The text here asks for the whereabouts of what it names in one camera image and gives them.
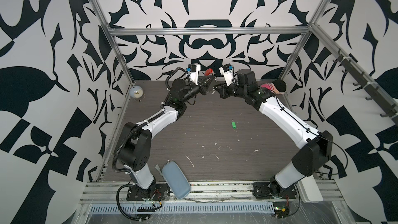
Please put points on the red handled keyring tool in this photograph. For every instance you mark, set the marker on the red handled keyring tool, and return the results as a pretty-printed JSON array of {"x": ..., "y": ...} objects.
[{"x": 210, "y": 71}]

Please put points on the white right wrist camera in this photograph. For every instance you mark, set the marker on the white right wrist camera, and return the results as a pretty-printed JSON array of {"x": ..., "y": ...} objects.
[{"x": 227, "y": 71}]

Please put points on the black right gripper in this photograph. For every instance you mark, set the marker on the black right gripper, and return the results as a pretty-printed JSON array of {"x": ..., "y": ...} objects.
[{"x": 224, "y": 92}]

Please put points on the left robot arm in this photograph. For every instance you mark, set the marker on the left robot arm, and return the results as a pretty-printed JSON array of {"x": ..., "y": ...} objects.
[{"x": 132, "y": 151}]

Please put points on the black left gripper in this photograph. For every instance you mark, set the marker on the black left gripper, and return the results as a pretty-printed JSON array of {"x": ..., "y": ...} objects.
[{"x": 203, "y": 86}]

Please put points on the white box on rail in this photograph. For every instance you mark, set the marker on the white box on rail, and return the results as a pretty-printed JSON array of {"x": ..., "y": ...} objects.
[{"x": 309, "y": 190}]

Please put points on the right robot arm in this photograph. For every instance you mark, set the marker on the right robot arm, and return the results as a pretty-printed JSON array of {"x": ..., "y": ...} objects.
[{"x": 315, "y": 147}]

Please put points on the key with green tag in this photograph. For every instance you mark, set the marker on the key with green tag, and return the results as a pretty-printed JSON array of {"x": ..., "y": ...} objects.
[{"x": 233, "y": 124}]

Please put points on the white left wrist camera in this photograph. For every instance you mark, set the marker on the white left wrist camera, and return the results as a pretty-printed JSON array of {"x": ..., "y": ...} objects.
[{"x": 193, "y": 73}]

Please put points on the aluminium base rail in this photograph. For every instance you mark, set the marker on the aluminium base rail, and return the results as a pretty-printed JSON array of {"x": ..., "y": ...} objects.
[{"x": 207, "y": 191}]

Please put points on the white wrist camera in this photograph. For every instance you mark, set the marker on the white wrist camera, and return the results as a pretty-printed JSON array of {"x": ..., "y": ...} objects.
[
  {"x": 193, "y": 73},
  {"x": 227, "y": 71}
]

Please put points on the blue grey glasses case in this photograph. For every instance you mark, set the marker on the blue grey glasses case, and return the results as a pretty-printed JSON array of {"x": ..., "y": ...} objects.
[{"x": 175, "y": 179}]

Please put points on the wall coat hook rack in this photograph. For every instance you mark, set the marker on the wall coat hook rack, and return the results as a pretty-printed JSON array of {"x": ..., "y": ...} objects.
[{"x": 364, "y": 81}]

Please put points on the pink doll black hair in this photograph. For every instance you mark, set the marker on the pink doll black hair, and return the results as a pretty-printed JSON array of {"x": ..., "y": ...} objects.
[{"x": 277, "y": 87}]

